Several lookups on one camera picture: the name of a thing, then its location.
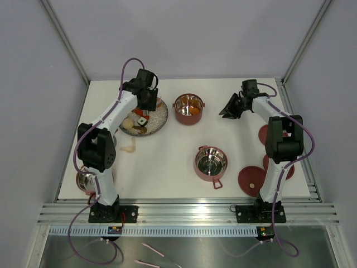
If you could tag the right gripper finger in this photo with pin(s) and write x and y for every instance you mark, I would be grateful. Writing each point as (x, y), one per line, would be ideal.
(231, 106)
(229, 115)

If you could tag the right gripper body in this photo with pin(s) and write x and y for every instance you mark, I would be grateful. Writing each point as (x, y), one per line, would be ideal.
(241, 107)

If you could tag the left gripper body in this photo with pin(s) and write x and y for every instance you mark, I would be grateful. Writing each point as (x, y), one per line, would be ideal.
(149, 103)

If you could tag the sushi roll piece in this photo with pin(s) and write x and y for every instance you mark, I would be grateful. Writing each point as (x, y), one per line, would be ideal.
(142, 121)

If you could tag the orange fried chicken piece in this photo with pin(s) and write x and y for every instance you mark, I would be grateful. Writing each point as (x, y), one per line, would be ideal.
(190, 111)

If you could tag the dark red lunch container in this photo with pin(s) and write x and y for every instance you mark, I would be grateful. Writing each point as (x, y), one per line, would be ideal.
(188, 99)

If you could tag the pink lunch container with handle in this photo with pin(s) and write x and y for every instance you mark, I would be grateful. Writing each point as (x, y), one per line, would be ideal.
(210, 164)

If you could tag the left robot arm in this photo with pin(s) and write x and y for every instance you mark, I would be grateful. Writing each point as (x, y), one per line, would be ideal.
(95, 146)

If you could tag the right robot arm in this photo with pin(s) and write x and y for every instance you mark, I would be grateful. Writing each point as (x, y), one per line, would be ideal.
(284, 146)

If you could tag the pink lunch container left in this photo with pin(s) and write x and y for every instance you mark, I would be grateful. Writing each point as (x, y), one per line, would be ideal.
(84, 182)

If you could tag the red sausage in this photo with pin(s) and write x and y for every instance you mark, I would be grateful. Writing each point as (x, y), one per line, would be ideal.
(143, 113)

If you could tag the speckled ceramic plate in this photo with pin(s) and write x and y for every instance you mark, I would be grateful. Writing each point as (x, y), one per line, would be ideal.
(156, 121)

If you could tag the brown shrimp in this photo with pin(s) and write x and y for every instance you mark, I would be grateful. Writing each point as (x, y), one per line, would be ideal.
(141, 130)

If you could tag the white steamed bun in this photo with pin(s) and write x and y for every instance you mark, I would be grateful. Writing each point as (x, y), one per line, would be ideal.
(127, 123)

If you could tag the dark red lid back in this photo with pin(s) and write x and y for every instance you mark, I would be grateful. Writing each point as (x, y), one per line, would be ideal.
(263, 134)

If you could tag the dark red lid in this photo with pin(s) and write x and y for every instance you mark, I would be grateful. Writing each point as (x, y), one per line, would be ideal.
(251, 180)
(266, 163)
(263, 134)

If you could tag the grey glass pot lid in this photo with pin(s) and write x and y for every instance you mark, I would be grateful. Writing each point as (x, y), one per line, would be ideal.
(114, 140)

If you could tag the dark red lid middle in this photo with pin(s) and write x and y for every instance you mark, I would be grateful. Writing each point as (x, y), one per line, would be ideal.
(266, 163)

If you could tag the dark red lid front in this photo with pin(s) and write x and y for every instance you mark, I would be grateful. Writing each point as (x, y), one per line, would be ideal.
(251, 180)

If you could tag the pink stick upper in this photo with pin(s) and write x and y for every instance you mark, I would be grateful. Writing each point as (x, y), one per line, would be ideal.
(153, 249)

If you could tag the pink stick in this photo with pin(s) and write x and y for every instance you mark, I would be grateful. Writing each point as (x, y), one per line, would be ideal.
(153, 249)
(146, 264)

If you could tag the pink stick lower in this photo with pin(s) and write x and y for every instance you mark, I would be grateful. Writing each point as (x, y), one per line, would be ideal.
(146, 264)

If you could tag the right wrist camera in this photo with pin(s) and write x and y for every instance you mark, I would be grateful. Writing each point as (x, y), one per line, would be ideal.
(250, 87)

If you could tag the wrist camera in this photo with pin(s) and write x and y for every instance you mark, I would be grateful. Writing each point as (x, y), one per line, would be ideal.
(250, 87)
(145, 76)

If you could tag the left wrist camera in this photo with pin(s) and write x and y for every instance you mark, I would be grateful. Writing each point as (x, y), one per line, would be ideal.
(145, 76)

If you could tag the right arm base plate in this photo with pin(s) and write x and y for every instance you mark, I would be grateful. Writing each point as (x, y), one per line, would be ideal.
(245, 213)

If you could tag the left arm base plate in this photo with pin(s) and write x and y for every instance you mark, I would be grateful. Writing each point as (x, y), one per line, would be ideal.
(131, 213)

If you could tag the left aluminium post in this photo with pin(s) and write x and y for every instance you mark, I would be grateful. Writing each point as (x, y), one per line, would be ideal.
(60, 31)

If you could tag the aluminium post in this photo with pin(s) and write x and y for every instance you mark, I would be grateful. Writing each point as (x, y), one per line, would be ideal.
(319, 16)
(60, 31)

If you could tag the right aluminium post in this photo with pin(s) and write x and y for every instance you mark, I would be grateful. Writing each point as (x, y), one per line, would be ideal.
(319, 16)

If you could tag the aluminium front rail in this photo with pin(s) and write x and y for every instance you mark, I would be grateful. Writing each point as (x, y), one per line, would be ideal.
(191, 212)

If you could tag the white slotted cable duct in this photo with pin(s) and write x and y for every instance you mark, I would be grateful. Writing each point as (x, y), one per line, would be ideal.
(151, 231)

